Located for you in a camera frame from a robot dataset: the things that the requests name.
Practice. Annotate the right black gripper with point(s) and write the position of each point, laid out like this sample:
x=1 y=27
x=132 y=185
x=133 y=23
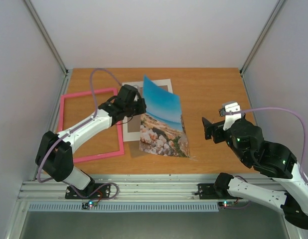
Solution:
x=216 y=133

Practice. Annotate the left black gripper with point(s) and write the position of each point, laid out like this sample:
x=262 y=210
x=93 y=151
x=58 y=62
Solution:
x=143 y=108

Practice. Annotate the white mat board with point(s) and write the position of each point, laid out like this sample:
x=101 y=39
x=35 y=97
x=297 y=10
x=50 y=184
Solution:
x=131 y=126

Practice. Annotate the beach landscape photo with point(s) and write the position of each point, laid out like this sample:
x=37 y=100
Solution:
x=162 y=130

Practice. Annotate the pink photo frame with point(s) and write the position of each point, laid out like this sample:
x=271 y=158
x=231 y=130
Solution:
x=119 y=126

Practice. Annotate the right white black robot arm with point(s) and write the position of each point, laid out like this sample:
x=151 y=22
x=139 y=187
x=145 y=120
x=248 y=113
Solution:
x=270 y=159

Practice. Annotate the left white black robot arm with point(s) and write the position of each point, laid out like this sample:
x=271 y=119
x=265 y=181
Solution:
x=55 y=153

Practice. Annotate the right controller board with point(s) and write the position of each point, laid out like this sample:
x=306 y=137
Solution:
x=225 y=204

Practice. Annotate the controller board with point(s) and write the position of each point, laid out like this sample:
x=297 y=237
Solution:
x=225 y=204
x=89 y=205

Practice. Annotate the left controller board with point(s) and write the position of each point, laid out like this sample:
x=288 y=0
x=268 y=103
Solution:
x=89 y=205

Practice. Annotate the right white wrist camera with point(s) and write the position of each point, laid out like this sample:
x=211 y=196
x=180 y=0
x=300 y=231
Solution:
x=232 y=112

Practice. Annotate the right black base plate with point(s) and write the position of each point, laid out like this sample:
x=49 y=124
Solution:
x=206 y=191

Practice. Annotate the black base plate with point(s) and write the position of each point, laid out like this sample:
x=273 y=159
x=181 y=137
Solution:
x=206 y=191
x=104 y=190

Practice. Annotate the aluminium front rail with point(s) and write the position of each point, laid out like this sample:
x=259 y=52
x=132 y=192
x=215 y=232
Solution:
x=133 y=187

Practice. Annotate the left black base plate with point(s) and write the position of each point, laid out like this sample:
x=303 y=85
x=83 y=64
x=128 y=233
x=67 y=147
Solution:
x=104 y=190

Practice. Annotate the grey slotted cable duct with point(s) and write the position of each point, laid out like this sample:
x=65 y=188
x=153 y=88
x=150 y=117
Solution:
x=124 y=207

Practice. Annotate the left aluminium corner post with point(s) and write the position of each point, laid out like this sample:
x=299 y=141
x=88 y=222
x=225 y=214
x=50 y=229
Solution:
x=35 y=16

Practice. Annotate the aluminium corner post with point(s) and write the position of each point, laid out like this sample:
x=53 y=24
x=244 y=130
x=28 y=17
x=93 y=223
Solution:
x=263 y=34
x=35 y=16

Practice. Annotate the right aluminium corner post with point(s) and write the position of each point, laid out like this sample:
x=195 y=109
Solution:
x=263 y=34

